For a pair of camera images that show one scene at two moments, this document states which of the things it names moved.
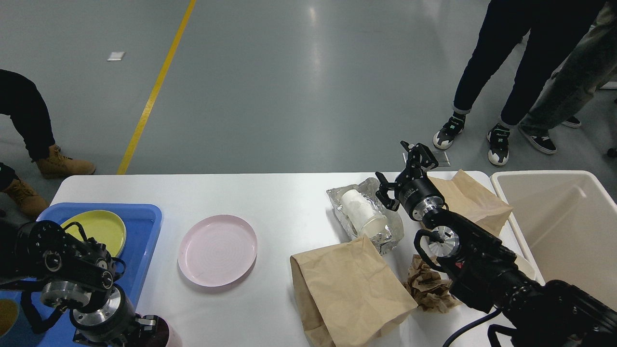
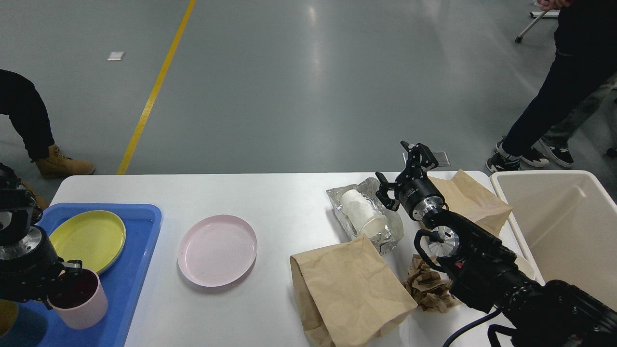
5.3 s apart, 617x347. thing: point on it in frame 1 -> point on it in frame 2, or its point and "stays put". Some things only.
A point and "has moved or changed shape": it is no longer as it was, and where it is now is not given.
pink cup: [173, 340] has moved or changed shape
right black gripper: [416, 193] stays put
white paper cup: [368, 220] stays put
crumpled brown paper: [430, 286] stays put
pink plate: [217, 250] stays put
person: [569, 92] -> [554, 140]
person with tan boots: [20, 100] stays put
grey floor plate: [443, 157] stays put
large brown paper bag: [347, 294] stays put
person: [556, 29] -> [585, 59]
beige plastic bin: [565, 222] stays put
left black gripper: [114, 323] -> [28, 264]
